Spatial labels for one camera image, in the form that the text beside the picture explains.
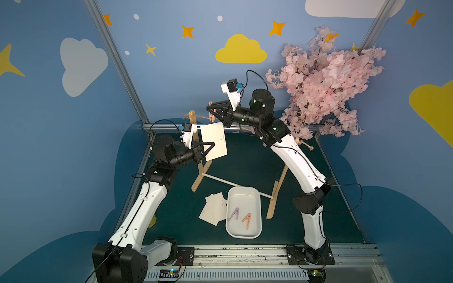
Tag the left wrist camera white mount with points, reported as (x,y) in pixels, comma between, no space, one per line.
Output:
(188,130)

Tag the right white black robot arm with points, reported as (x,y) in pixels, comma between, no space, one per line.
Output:
(276,135)

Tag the aluminium frame profiles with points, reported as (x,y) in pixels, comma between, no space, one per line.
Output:
(95,12)

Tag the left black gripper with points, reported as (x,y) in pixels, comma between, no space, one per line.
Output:
(197,153)

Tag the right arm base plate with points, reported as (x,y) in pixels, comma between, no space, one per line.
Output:
(305,255)

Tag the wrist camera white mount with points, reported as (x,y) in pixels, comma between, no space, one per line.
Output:
(233,89)
(188,130)

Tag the white postcard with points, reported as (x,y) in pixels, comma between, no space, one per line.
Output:
(215,202)
(208,216)
(214,133)

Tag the purple clothespin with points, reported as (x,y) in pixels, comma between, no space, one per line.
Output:
(235,214)

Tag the aluminium front rail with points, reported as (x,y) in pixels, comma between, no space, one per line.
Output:
(355,263)

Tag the white rectangular tray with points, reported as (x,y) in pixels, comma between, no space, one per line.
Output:
(248,200)

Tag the pink cherry blossom tree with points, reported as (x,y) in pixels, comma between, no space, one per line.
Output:
(320,81)

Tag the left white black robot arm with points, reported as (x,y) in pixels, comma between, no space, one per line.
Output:
(124,259)

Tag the wooden drying rack frame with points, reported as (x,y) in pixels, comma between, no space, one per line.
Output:
(204,168)

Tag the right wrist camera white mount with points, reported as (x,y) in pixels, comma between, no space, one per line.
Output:
(233,89)

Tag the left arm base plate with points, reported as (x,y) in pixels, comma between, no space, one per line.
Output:
(184,257)

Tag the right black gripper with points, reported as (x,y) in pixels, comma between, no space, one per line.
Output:
(225,113)

